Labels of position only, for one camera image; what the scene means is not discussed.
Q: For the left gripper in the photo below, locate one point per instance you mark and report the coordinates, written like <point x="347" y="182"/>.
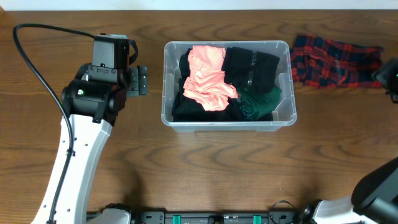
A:
<point x="137" y="81"/>

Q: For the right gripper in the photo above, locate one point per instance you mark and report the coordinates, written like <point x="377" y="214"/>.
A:
<point x="384" y="73"/>

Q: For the large black garment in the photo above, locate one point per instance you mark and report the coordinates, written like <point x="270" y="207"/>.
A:
<point x="186" y="109"/>

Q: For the pink garment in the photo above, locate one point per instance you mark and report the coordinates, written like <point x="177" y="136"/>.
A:
<point x="205" y="83"/>

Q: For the green garment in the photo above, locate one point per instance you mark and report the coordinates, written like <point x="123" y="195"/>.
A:
<point x="257" y="106"/>

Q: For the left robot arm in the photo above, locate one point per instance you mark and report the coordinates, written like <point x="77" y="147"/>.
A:
<point x="92" y="101"/>

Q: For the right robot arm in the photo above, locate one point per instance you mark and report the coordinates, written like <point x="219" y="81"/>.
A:
<point x="374" y="200"/>

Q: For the red plaid shirt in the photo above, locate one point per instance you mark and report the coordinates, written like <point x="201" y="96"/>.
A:
<point x="325" y="63"/>

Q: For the clear plastic storage bin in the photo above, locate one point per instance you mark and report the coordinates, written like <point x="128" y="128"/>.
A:
<point x="285" y="113"/>

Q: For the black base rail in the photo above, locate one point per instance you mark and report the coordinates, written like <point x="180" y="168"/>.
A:
<point x="273" y="217"/>

